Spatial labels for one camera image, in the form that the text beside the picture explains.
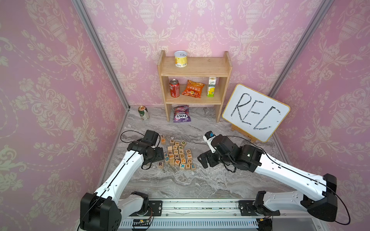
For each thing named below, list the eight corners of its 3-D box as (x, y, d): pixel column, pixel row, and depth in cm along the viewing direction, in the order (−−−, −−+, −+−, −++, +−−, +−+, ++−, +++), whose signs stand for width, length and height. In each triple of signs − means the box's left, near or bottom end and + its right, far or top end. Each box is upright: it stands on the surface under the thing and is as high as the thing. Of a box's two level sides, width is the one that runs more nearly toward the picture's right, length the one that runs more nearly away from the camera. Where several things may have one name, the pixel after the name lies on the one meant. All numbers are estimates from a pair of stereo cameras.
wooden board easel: (228, 131, 108) (230, 126, 104) (230, 128, 110) (232, 124, 105) (253, 146, 100) (255, 141, 96) (254, 143, 102) (257, 138, 97)
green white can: (141, 121, 114) (137, 111, 105) (142, 115, 118) (138, 105, 109) (148, 121, 114) (145, 111, 105) (150, 115, 118) (146, 105, 109)
